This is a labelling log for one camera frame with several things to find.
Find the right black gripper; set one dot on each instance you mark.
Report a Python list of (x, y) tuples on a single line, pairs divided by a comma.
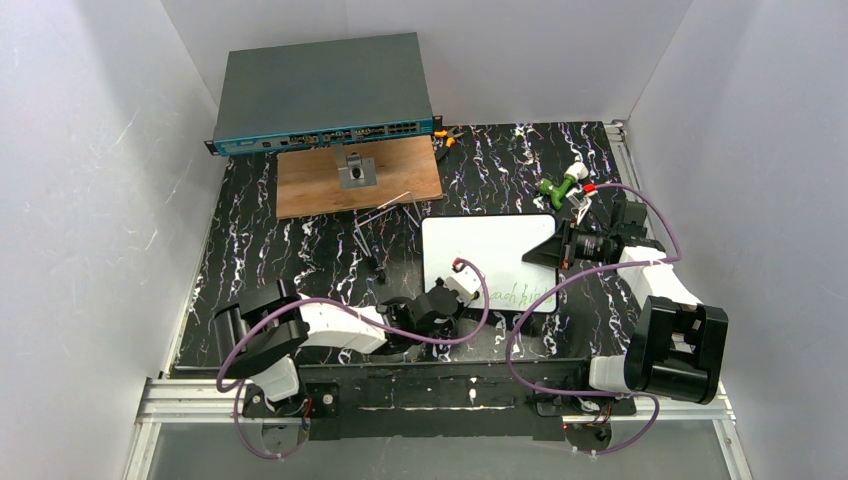
[(565, 245)]

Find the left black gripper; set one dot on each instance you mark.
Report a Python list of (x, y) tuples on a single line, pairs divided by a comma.
[(411, 315)]

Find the white whiteboard black frame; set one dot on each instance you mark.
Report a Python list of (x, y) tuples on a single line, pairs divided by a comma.
[(495, 244)]

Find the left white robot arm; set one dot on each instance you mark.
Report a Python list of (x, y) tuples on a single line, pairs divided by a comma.
[(258, 334)]

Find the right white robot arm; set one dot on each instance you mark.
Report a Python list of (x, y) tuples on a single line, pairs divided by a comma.
[(677, 347)]

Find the green white marker tool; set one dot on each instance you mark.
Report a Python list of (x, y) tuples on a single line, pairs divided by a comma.
[(556, 193)]

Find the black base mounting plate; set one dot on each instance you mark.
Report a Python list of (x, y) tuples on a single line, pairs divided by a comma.
[(429, 399)]

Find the brown wooden board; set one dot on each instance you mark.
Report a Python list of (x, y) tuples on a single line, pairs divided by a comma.
[(308, 181)]

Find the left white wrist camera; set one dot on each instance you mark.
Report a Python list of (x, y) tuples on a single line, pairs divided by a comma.
[(464, 282)]

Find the orange handled pliers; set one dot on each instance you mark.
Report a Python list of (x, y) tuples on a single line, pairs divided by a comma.
[(449, 138)]

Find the grey metal stand bracket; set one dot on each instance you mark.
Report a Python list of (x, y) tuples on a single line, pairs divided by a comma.
[(354, 171)]

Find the grey network switch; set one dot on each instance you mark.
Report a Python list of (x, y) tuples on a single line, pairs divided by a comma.
[(311, 95)]

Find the aluminium rail frame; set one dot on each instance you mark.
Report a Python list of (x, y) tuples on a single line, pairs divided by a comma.
[(491, 170)]

